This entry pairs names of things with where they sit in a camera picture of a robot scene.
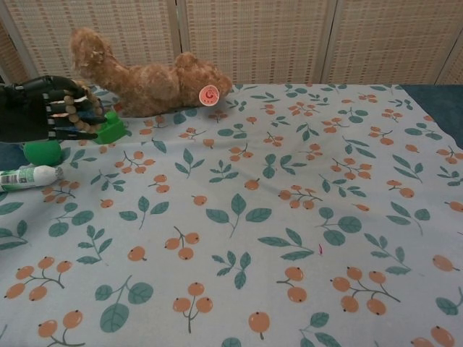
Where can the green ball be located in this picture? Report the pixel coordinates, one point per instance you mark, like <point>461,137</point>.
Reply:
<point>41,153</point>

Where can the brown teddy bear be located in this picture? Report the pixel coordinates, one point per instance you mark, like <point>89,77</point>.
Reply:
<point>144,86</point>

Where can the white green tube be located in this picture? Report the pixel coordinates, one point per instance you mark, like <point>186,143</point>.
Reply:
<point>25,177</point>

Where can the woven bamboo screen panel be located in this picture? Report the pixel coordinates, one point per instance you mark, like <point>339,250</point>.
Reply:
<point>9,54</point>
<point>108,21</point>
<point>253,36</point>
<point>454,72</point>
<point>390,36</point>

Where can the green toy building block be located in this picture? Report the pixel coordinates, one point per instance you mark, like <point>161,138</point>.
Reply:
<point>114,130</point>

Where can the floral leaf fruit tablecloth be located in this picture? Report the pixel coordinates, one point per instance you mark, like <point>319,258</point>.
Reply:
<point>253,217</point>

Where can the round red hang tag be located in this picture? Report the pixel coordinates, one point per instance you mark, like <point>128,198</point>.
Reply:
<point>209,95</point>

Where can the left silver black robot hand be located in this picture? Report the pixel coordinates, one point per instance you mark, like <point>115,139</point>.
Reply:
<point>25,112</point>

